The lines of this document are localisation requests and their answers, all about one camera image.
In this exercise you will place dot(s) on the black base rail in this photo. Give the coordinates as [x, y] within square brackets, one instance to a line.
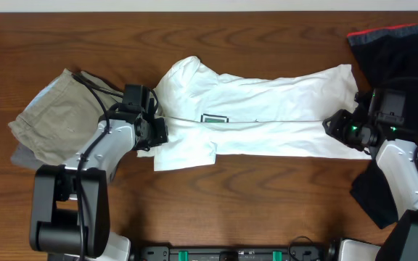
[300, 252]

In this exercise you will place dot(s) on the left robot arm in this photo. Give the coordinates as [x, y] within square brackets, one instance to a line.
[70, 208]

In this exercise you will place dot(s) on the folded grey garment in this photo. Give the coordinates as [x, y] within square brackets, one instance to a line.
[24, 157]

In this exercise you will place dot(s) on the white printed t-shirt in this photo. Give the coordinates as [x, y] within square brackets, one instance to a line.
[210, 114]

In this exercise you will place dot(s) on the folded khaki trousers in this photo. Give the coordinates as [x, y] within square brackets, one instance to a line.
[58, 121]

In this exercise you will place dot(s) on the black garment red trim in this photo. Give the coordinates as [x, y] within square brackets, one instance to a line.
[388, 57]

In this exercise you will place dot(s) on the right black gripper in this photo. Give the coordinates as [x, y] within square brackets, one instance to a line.
[339, 119]

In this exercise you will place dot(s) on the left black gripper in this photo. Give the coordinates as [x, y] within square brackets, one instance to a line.
[162, 137]

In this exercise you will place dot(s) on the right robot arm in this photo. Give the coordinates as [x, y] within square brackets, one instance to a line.
[379, 132]

